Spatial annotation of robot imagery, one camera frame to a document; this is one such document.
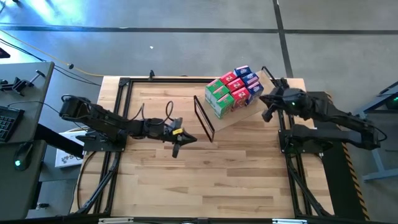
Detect silver metal bracket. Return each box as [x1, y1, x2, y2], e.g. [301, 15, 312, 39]
[98, 217, 134, 224]
[272, 218, 308, 224]

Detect yellow floor cable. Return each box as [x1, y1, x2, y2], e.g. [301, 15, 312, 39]
[0, 28, 104, 77]

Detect black hazard-striped floor mat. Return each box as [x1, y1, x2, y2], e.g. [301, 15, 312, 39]
[306, 91, 371, 222]

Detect black aluminium table frame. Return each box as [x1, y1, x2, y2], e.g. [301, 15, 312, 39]
[71, 76, 335, 219]

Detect white printed box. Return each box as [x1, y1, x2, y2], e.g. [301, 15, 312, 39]
[55, 130, 86, 169]

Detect black computer mouse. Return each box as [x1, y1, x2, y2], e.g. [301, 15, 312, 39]
[12, 141, 34, 172]

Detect black keyboard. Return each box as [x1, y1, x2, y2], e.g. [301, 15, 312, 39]
[0, 105, 25, 144]

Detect blue Frosted Flakes cereal box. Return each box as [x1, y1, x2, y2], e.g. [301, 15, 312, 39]
[233, 64, 252, 77]
[247, 81, 265, 105]
[241, 72, 260, 86]

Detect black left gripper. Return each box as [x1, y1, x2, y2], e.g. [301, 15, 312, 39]
[161, 117, 198, 159]

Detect black floor cable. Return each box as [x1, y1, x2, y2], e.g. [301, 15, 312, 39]
[0, 37, 103, 86]

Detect black desk clamp tool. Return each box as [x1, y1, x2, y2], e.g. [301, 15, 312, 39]
[0, 69, 47, 96]

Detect red Froot Loops cereal box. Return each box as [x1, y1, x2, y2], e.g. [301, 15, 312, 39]
[230, 86, 251, 110]
[226, 77, 246, 93]
[219, 71, 238, 85]

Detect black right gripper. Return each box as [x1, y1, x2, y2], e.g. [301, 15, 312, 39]
[259, 88, 296, 122]

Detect grey side desk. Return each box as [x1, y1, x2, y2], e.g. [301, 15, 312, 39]
[0, 61, 55, 220]

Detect green Apple Jacks cereal box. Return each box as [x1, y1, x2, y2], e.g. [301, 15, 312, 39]
[214, 93, 236, 120]
[210, 85, 230, 102]
[204, 78, 224, 96]

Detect blue-grey metal cart frame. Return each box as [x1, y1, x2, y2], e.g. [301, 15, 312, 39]
[341, 81, 398, 183]

